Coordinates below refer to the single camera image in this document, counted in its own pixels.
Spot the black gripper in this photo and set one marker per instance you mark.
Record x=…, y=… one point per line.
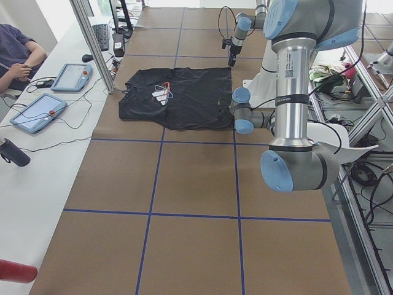
x=235, y=48

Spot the black power adapter box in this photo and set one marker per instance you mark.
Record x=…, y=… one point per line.
x=118, y=44

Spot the black printed t-shirt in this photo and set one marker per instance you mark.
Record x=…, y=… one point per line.
x=180, y=98

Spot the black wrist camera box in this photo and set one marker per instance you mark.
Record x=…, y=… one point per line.
x=226, y=42

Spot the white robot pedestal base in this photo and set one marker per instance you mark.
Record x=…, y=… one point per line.
x=265, y=81

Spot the black keyboard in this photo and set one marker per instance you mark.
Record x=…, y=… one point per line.
x=101, y=32

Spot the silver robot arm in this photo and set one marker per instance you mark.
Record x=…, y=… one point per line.
x=243, y=24
x=296, y=29

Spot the brown paper table cover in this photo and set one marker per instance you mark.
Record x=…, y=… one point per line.
x=155, y=211

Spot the blue teach pendant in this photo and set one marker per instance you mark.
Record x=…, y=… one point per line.
x=39, y=113
x=72, y=78

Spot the black computer mouse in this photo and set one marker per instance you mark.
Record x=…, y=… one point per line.
x=87, y=58

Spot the near blue teach pendant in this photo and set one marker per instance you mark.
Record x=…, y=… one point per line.
x=39, y=113

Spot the seated person in navy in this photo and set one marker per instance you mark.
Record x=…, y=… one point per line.
x=21, y=57

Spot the black water bottle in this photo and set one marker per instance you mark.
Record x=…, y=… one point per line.
x=11, y=153

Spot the aluminium frame post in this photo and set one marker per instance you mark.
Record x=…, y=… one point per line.
x=81, y=15

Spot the white plastic chair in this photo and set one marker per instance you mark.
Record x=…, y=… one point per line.
x=333, y=136

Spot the far blue teach pendant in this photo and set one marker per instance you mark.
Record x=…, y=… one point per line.
x=72, y=78

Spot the red cylinder bottle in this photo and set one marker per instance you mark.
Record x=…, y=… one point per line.
x=17, y=272

